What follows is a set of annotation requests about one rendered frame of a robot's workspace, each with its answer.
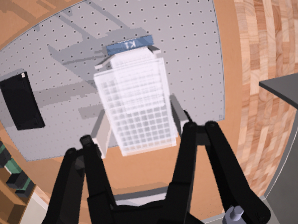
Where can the white well plate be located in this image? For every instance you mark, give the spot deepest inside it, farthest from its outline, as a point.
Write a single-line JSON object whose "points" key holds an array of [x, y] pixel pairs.
{"points": [[145, 89], [126, 58]]}

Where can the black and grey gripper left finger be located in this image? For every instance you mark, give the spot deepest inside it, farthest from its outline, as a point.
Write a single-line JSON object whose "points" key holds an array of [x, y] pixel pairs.
{"points": [[65, 201]]}

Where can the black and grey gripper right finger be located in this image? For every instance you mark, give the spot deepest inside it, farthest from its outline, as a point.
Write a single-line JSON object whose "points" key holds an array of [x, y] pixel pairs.
{"points": [[240, 203]]}

